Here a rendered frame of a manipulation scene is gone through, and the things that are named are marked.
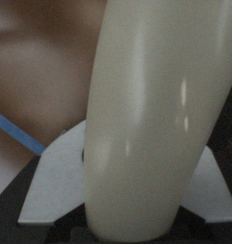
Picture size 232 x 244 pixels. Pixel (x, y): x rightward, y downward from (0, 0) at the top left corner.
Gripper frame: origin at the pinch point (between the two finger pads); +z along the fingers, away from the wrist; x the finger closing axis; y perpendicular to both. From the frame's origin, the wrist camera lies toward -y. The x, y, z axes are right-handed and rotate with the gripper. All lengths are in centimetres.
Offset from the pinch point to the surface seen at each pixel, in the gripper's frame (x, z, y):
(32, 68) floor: -49, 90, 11
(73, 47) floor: -24, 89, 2
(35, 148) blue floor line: -58, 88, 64
